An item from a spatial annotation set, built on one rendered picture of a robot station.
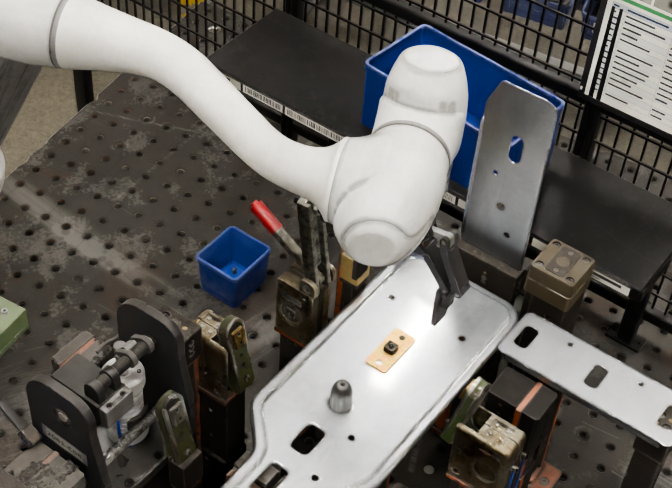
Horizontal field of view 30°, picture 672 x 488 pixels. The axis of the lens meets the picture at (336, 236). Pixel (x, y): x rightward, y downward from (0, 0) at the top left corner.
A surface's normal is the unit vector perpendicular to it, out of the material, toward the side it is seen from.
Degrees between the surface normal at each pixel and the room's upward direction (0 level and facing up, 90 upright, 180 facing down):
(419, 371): 0
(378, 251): 90
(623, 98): 90
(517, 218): 90
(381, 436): 0
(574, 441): 0
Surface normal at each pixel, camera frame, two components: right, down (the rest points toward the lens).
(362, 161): -0.11, -0.67
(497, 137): -0.59, 0.55
